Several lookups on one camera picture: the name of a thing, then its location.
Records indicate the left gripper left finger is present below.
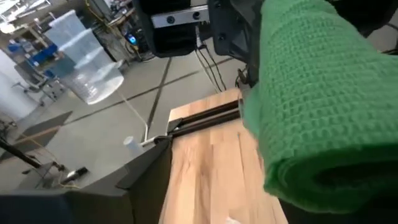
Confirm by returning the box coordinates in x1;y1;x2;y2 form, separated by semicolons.
0;136;174;224

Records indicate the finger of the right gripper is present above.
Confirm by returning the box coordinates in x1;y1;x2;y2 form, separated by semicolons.
207;0;264;88
326;0;398;37

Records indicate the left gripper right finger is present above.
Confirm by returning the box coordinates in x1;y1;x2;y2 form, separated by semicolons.
279;200;398;224

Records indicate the light green elastic bandage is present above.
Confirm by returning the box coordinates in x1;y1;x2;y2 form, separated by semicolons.
239;0;398;215

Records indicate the black desktop computer tower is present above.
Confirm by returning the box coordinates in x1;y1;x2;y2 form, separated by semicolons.
124;30;147;54

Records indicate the white floor stand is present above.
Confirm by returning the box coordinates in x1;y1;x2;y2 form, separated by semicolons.
45;9;164;147

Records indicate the grey flat floor panel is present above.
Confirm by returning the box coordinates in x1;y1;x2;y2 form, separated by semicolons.
0;110;74;162

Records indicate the wooden background workbench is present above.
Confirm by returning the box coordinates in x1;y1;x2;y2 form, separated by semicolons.
6;27;63;82

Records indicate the yellow floor cable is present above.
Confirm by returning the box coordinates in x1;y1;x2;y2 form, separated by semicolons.
57;182;82;190

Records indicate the black looped wrist cable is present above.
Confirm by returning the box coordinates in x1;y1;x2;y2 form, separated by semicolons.
194;26;228;93

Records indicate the black aluminium rig frame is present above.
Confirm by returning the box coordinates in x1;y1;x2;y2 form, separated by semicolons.
167;98;244;138

